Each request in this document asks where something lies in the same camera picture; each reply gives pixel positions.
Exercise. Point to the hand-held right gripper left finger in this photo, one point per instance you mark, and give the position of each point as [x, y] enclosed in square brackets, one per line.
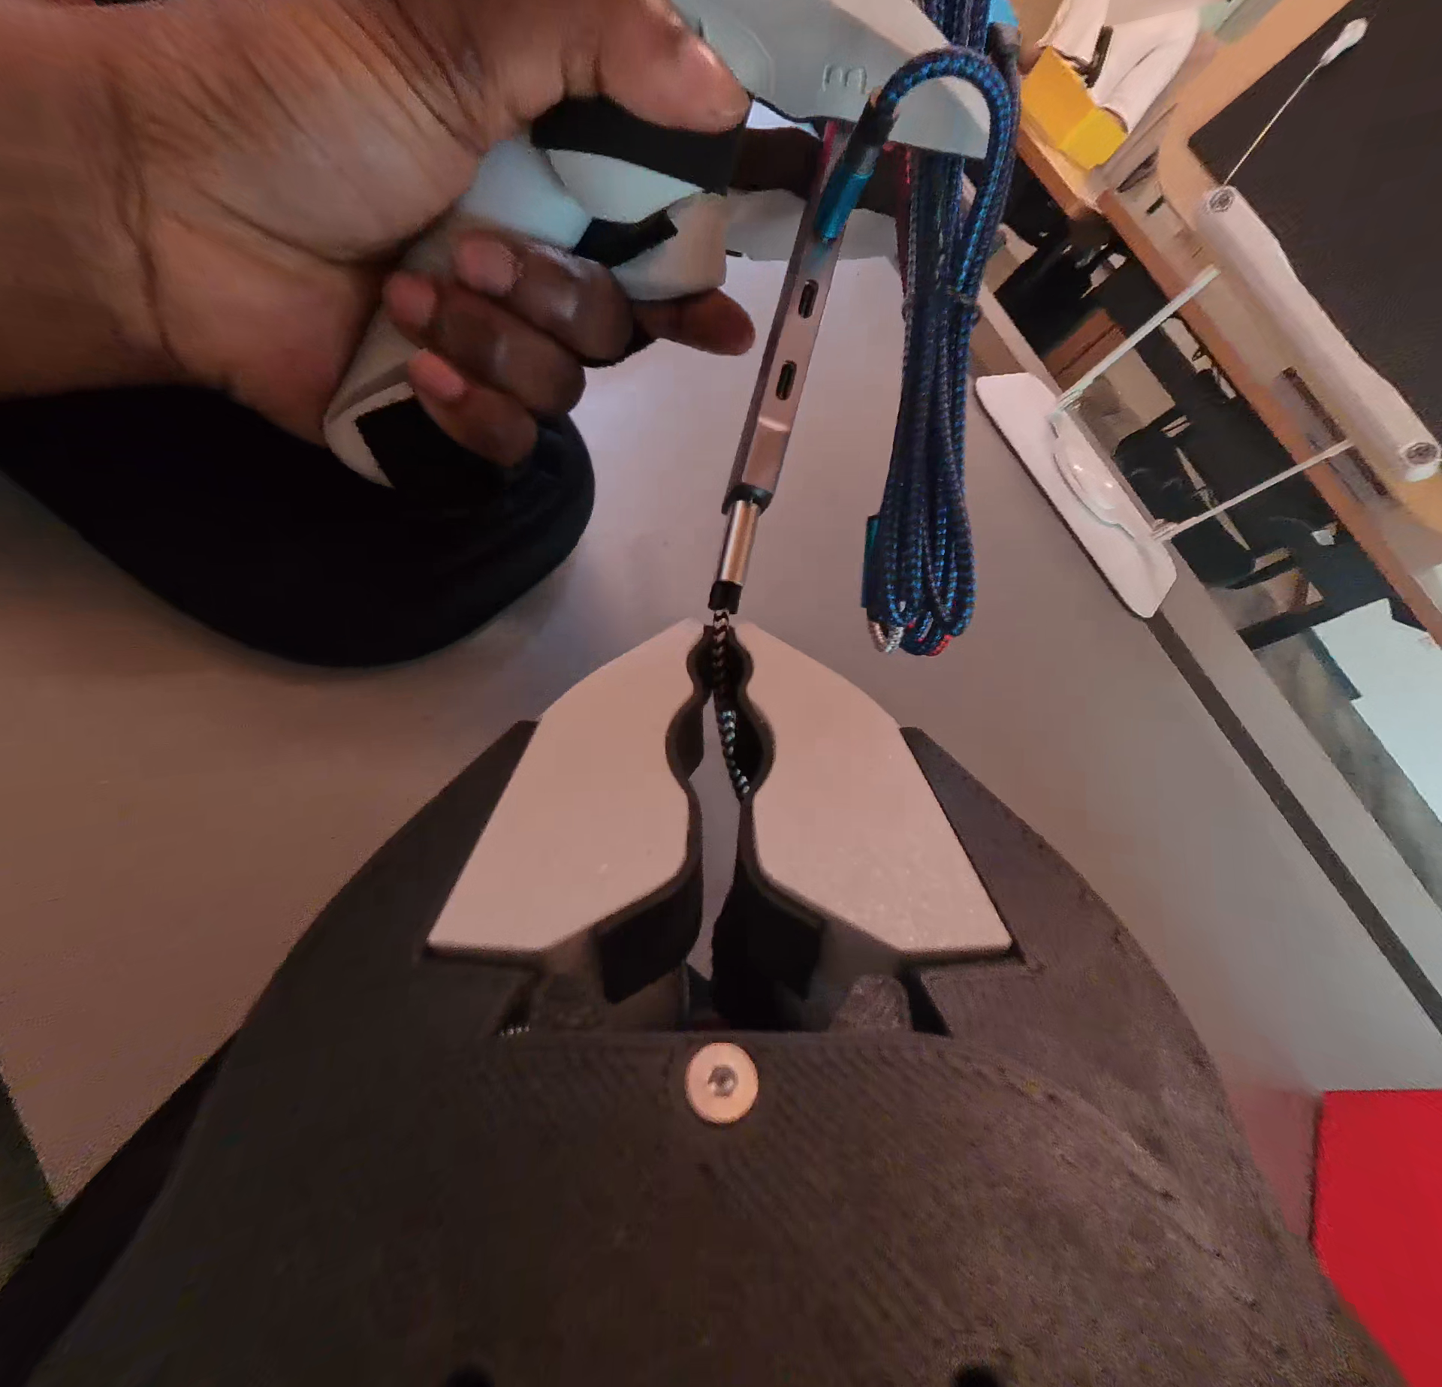
[576, 835]

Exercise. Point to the grey usb hub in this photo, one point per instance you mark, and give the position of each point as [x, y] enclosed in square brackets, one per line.
[778, 384]

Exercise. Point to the yellow box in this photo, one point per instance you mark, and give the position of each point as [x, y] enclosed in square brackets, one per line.
[1070, 103]

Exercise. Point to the black padded pouch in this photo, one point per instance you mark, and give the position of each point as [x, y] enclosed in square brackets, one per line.
[339, 552]

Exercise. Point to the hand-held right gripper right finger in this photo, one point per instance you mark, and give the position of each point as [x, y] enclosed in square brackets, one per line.
[868, 835]

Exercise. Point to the red plastic bin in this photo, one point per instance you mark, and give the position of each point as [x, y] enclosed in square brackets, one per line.
[1380, 1240]

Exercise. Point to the white stand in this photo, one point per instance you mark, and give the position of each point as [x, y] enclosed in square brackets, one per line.
[1021, 413]

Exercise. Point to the black panel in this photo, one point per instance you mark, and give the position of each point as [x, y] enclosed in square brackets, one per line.
[1353, 115]

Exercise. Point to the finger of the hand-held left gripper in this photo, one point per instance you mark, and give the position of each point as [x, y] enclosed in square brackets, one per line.
[811, 23]
[778, 235]

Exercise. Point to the person's left hand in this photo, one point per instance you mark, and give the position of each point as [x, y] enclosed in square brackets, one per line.
[281, 147]

